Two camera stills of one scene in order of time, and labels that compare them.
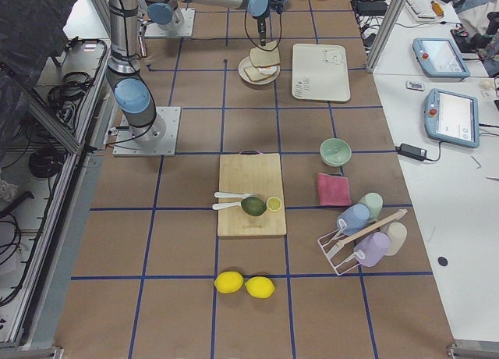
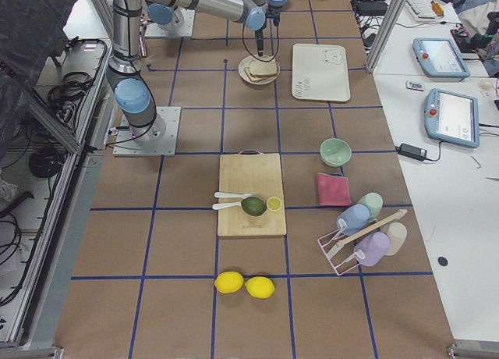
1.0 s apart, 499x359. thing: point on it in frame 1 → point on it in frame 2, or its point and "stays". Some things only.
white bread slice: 260,58 → 263,69
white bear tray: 320,72 stays
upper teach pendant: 440,58 stays
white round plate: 274,71 stays
